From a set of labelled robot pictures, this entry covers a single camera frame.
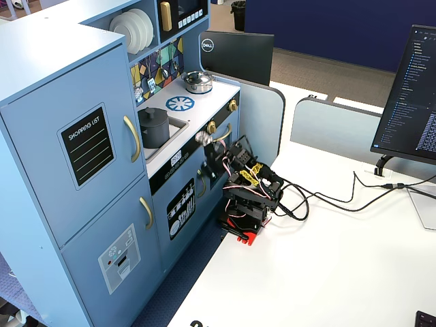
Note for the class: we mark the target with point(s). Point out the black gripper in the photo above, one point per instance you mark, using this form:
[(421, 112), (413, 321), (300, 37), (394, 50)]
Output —
[(212, 154)]

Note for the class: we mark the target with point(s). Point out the gray pot lid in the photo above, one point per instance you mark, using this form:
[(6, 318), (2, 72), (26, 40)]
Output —
[(153, 115)]

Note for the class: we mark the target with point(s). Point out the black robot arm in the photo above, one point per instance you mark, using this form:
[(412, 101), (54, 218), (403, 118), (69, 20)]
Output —
[(252, 201)]

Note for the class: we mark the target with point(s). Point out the steel pot lid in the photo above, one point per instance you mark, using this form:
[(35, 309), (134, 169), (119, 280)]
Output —
[(195, 77)]

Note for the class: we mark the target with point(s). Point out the gold stove knob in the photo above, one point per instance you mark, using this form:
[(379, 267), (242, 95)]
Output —
[(211, 126), (233, 105)]

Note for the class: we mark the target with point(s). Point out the blue oven door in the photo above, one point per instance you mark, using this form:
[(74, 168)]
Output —
[(233, 126)]

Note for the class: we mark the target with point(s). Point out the blue dishwasher door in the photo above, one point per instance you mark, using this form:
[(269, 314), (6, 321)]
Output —
[(160, 204)]

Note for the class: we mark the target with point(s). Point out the gray cooking pot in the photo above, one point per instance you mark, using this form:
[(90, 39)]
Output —
[(155, 136)]

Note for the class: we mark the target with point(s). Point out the red table clamp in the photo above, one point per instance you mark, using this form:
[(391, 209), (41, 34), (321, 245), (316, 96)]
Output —
[(250, 236)]

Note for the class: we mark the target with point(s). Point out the light blue desk divider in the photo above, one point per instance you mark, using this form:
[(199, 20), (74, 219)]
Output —
[(327, 126), (262, 119)]

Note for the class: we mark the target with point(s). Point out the shiny steel pot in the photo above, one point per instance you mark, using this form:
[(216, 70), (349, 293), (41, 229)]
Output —
[(199, 88)]

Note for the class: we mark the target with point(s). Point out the steel slotted spatula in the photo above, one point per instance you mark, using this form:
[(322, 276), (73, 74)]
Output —
[(151, 83)]

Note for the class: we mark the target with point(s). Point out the steel ladle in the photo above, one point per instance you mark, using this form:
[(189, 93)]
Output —
[(164, 72)]

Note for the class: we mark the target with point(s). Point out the steel spoon utensil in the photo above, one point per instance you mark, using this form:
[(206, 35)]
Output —
[(175, 64)]

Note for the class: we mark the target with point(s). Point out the fridge door with ice dispenser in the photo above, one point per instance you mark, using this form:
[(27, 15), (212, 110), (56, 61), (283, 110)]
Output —
[(102, 221)]

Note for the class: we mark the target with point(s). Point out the black Dell monitor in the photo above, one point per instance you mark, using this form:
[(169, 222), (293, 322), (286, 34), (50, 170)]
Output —
[(238, 54)]

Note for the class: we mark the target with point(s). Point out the toy microwave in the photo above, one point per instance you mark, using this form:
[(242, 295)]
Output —
[(190, 24)]

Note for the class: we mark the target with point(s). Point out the white toy plate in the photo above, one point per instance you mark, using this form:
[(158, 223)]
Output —
[(150, 29), (119, 30), (141, 34)]

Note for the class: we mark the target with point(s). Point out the fridge door with shopping list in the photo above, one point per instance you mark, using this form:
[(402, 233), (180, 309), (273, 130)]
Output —
[(51, 153)]

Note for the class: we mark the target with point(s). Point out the black trash bin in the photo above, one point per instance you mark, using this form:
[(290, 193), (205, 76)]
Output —
[(239, 15)]

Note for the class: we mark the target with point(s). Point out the dark blue office partition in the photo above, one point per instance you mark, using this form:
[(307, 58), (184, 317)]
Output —
[(340, 27)]

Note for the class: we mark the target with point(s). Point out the lit computer monitor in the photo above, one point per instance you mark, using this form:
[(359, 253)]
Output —
[(408, 102)]

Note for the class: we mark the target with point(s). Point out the blue toy kitchen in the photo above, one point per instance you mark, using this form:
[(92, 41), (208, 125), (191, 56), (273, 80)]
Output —
[(41, 41)]

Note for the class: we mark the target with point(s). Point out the black keyboard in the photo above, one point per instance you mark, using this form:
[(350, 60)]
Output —
[(427, 320)]

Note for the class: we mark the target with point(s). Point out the gray monitor base plate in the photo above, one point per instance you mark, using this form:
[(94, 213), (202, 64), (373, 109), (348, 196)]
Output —
[(422, 207)]

